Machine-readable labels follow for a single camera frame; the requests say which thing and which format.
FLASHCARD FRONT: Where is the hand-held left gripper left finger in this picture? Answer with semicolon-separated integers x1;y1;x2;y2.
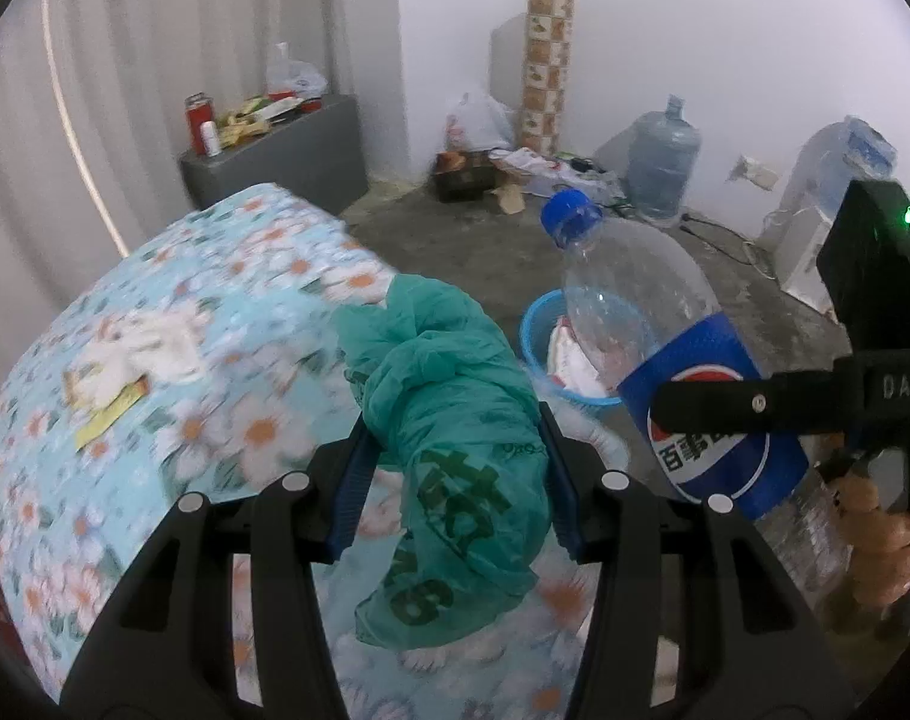
61;412;381;720

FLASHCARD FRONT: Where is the white plastic bag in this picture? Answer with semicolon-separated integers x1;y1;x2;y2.
446;90;514;152

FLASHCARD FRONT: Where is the white curtain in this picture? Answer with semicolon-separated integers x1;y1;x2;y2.
0;0;411;481

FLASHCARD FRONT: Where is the white tissue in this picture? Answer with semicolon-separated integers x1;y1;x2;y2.
72;307;205;406

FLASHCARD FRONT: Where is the white water dispenser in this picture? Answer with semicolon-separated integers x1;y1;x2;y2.
774;191;846;312

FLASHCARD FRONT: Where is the pile of snack packets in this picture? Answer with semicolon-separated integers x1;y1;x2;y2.
216;94;322;147

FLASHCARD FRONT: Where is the grey cabinet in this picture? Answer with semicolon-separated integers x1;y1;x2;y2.
179;94;370;215

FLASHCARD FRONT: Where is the green plastic bag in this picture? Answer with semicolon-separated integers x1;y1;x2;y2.
333;274;553;650

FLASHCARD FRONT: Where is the patterned paper roll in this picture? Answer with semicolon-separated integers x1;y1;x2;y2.
520;0;576;152

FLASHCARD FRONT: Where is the floral tablecloth table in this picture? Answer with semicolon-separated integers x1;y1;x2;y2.
0;181;613;720

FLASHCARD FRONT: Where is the red jar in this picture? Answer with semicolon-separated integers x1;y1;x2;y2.
185;92;216;155

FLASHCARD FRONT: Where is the blue plastic basin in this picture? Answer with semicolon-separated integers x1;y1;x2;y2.
520;289;625;410

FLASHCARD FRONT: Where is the person's right hand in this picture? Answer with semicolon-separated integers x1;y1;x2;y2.
834;476;910;608

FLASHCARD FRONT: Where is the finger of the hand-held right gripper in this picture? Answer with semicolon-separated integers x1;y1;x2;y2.
650;360;850;440

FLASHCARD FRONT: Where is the clear plastic bottle blue label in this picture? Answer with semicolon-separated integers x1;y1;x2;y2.
539;191;854;593

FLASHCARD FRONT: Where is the black cable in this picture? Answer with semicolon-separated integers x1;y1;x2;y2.
680;214;782;278

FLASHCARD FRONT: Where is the dark basket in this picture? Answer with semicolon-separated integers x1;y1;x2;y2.
434;150;501;203

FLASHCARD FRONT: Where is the wall socket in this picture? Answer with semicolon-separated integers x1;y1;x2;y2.
729;156;779;188

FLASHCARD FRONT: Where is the pile of papers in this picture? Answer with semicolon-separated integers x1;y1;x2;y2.
492;148;621;200

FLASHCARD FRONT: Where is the clear plastic bag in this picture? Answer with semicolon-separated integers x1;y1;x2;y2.
266;43;327;98

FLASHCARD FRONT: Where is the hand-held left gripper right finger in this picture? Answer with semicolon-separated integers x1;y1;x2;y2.
537;401;857;720

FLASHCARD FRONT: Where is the white red wrapper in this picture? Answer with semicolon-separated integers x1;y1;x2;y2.
549;319;621;398

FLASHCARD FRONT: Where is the blue water jug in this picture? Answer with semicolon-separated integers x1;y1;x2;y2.
626;95;702;220

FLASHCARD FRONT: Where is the yellow paper wrapper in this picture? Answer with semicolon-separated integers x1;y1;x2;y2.
76;382;152;451

